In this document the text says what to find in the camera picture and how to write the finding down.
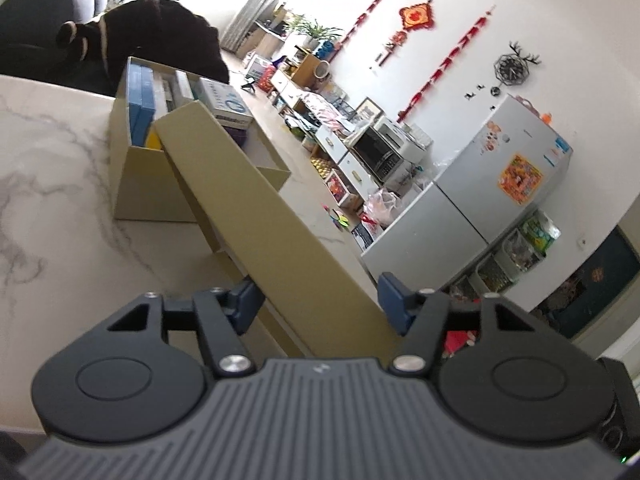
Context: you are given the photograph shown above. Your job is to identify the colourful paper pinwheel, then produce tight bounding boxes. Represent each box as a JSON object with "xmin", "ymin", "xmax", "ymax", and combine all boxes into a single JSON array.
[{"xmin": 323, "ymin": 204, "xmax": 351, "ymax": 232}]

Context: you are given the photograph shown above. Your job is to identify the red hanging string ornament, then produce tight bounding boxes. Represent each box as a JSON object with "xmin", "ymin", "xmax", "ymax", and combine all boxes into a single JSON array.
[
  {"xmin": 340, "ymin": 0, "xmax": 401, "ymax": 49},
  {"xmin": 397, "ymin": 5, "xmax": 499, "ymax": 124}
]

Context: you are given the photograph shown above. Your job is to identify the white marble desktop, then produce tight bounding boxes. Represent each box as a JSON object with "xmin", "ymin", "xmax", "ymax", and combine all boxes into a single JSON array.
[{"xmin": 0, "ymin": 74, "xmax": 396, "ymax": 436}]

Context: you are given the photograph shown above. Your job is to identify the white refrigerator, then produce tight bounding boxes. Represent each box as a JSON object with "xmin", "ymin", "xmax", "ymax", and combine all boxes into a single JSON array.
[{"xmin": 360, "ymin": 92, "xmax": 574, "ymax": 291}]

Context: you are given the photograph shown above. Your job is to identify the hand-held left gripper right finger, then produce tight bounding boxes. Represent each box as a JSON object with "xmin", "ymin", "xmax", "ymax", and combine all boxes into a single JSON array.
[{"xmin": 377, "ymin": 272, "xmax": 541, "ymax": 379}]

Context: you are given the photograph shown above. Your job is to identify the pink plastic bag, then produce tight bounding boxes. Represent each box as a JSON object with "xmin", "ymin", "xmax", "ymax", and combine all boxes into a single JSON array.
[{"xmin": 362, "ymin": 187, "xmax": 406, "ymax": 226}]

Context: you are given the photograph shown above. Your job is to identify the beige cardboard box lid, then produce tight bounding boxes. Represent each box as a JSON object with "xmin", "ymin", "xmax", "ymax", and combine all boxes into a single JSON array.
[{"xmin": 152, "ymin": 100, "xmax": 407, "ymax": 361}]

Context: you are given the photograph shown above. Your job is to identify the beige cardboard box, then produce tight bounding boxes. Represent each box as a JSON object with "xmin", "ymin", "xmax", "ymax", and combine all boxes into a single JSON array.
[{"xmin": 109, "ymin": 56, "xmax": 293, "ymax": 223}]

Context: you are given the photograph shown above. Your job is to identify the dark blue panel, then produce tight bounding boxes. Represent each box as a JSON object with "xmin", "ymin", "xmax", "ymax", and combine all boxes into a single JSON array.
[{"xmin": 530, "ymin": 225, "xmax": 640, "ymax": 341}]

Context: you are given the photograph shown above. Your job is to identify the white box with blue circle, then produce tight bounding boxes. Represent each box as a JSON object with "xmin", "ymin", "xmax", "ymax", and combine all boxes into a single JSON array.
[{"xmin": 198, "ymin": 77, "xmax": 255, "ymax": 129}]

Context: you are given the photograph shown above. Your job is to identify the white box with yellow end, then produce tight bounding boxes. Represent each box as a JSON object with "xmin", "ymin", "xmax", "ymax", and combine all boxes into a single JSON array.
[{"xmin": 146, "ymin": 72, "xmax": 174, "ymax": 152}]

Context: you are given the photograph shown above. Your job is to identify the white toaster oven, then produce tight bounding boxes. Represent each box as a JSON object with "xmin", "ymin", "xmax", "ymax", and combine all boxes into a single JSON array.
[{"xmin": 375, "ymin": 115, "xmax": 431, "ymax": 161}]

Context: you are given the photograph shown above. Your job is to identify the black microwave oven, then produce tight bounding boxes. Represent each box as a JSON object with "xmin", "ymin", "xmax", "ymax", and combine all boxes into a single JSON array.
[{"xmin": 347, "ymin": 125, "xmax": 406, "ymax": 184}]

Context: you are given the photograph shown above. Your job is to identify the antler wall clock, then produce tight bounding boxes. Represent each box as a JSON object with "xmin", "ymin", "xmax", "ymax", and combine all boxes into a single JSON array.
[{"xmin": 492, "ymin": 42, "xmax": 542, "ymax": 86}]

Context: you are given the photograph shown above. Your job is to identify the white low cabinet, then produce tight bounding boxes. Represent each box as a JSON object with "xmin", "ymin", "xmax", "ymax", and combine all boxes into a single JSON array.
[{"xmin": 270, "ymin": 67, "xmax": 392, "ymax": 212}]

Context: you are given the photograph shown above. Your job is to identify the snack storage bins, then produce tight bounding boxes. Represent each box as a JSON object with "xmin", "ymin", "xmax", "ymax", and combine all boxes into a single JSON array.
[{"xmin": 447, "ymin": 210, "xmax": 561, "ymax": 306}]

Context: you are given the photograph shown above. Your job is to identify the red knot wall ornament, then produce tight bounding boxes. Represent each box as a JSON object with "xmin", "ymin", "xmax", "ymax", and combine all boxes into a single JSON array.
[{"xmin": 377, "ymin": 0, "xmax": 437, "ymax": 69}]

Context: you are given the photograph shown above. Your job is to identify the plain white medicine box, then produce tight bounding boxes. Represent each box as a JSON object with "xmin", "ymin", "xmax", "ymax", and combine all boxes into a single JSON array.
[{"xmin": 174, "ymin": 70, "xmax": 194, "ymax": 107}]

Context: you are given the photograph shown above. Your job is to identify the dark chair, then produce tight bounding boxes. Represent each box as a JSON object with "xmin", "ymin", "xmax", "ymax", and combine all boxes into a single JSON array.
[{"xmin": 0, "ymin": 0, "xmax": 107, "ymax": 94}]

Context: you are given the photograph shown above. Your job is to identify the black fuzzy jacket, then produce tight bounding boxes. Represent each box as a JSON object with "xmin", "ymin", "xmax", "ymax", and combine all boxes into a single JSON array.
[{"xmin": 57, "ymin": 0, "xmax": 231, "ymax": 97}]

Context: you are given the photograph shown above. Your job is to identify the pink cloth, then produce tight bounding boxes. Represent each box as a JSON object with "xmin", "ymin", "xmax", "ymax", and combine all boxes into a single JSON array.
[{"xmin": 300, "ymin": 92, "xmax": 351, "ymax": 126}]

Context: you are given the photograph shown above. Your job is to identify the small framed photo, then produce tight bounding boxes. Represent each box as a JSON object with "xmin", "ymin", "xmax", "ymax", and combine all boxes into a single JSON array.
[{"xmin": 354, "ymin": 97, "xmax": 384, "ymax": 126}]

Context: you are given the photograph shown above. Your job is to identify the potted green plant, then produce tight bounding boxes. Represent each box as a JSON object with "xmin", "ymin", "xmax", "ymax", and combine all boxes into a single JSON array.
[{"xmin": 287, "ymin": 12, "xmax": 344, "ymax": 54}]

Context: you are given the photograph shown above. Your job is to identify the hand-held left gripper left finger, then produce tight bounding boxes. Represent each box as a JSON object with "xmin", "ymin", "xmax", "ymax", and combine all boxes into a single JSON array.
[{"xmin": 107, "ymin": 276, "xmax": 266, "ymax": 379}]

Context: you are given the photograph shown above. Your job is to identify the blue medicine box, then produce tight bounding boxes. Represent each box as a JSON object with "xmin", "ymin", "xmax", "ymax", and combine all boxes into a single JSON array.
[
  {"xmin": 126, "ymin": 63, "xmax": 144, "ymax": 146},
  {"xmin": 140, "ymin": 66, "xmax": 157, "ymax": 134}
]

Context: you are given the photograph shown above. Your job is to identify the grey curtain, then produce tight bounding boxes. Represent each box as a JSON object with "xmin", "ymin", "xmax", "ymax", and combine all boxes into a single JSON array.
[{"xmin": 220, "ymin": 0, "xmax": 301, "ymax": 54}]

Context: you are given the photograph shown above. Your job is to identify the wooden shelf unit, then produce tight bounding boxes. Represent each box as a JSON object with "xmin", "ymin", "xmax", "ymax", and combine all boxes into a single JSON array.
[{"xmin": 285, "ymin": 45, "xmax": 331, "ymax": 87}]

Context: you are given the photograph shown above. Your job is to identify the red printed box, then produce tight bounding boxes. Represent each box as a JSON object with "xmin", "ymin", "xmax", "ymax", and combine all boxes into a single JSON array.
[{"xmin": 325, "ymin": 170, "xmax": 364, "ymax": 209}]

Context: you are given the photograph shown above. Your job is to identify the small wooden desk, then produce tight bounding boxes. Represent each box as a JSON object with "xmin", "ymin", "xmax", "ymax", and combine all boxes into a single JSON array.
[{"xmin": 237, "ymin": 20, "xmax": 286, "ymax": 61}]

